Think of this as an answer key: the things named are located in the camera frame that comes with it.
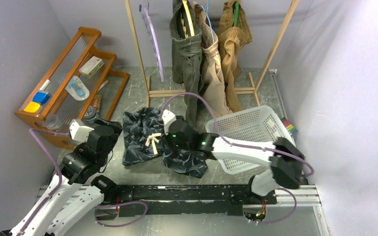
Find dark shark print shorts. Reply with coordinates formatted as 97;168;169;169
122;108;208;178

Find olive green shorts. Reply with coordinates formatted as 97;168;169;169
169;0;206;129

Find lilac plastic hanger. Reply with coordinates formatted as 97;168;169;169
139;4;165;83

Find wooden hanger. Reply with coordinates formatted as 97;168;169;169
181;0;195;38

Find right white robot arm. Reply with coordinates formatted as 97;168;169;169
161;114;305;204

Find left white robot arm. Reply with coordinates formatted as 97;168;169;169
0;118;123;236

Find beige shorts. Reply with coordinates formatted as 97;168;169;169
193;2;232;117

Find tan brown shorts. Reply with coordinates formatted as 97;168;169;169
218;0;252;112

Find green hanger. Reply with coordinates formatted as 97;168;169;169
233;1;240;27

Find white blue round jar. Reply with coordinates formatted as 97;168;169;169
83;106;99;124

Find white pen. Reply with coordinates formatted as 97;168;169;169
97;80;109;91

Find orange wooden shelf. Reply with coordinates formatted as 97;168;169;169
15;27;129;149

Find white blue packaged item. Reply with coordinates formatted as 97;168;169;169
65;75;90;101

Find clear plastic cup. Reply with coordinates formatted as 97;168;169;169
42;114;62;131

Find white red box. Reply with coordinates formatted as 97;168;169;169
79;56;104;78

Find blue sponge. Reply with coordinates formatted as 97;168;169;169
32;90;51;105

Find white tube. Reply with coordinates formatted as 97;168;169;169
39;79;51;90

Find yellow sponge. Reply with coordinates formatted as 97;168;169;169
23;101;42;114

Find white plastic laundry basket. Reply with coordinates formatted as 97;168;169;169
205;105;296;175

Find colourful striped card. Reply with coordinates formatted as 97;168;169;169
281;117;298;135

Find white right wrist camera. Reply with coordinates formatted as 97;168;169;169
161;109;177;135

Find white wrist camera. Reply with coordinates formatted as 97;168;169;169
69;119;94;143
161;109;177;135

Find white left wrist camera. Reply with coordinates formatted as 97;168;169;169
69;119;94;143

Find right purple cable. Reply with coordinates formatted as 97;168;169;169
158;92;315;225

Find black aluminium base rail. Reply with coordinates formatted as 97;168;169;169
110;184;321;216

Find blue wire hanger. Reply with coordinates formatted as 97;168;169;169
194;0;215;47

